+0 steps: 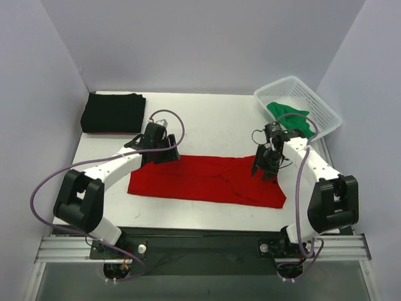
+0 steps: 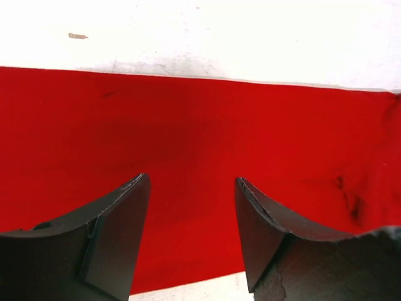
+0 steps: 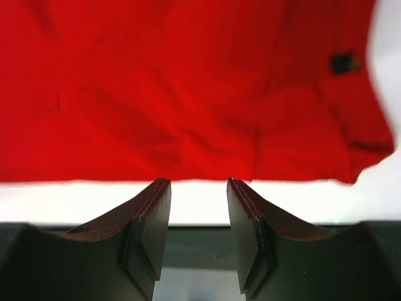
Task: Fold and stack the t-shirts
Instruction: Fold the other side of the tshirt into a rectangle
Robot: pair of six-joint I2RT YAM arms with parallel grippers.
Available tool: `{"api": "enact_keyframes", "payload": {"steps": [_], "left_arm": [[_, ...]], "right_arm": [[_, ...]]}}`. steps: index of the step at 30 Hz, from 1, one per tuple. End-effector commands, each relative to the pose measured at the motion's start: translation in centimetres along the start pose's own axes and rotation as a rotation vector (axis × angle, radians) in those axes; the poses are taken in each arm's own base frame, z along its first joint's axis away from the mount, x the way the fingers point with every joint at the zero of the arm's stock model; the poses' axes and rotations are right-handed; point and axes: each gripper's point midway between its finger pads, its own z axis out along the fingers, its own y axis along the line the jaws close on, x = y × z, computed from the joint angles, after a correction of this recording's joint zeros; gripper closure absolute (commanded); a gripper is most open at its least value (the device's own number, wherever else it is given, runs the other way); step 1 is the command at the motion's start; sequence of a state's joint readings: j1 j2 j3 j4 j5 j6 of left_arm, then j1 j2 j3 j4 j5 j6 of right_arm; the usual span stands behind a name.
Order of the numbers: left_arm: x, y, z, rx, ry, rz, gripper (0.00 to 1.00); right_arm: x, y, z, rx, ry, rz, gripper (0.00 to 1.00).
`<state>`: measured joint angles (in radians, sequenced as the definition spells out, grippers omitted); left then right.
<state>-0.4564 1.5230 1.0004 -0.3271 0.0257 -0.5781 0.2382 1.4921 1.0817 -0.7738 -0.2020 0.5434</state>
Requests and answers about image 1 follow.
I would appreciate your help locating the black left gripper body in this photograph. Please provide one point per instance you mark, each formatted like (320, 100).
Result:
(166, 150)

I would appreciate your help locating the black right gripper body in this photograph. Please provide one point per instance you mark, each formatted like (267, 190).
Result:
(265, 163)

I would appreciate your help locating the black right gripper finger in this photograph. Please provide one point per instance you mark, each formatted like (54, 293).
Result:
(257, 156)
(269, 175)

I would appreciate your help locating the red t shirt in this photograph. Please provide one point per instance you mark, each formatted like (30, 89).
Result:
(208, 178)

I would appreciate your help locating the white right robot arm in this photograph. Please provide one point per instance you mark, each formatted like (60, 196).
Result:
(324, 198)

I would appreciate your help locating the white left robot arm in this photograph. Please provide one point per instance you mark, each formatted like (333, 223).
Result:
(80, 201)

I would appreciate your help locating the green t shirt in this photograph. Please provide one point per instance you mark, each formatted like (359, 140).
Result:
(293, 120)

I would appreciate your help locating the folded black t shirt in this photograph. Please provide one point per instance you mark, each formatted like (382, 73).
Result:
(113, 114)

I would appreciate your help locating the white plastic basket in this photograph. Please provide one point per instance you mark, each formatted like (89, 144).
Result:
(291, 91)

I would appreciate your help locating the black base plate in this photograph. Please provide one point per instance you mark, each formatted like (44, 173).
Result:
(207, 265)

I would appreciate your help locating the aluminium frame rail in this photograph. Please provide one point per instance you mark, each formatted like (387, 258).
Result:
(75, 249)

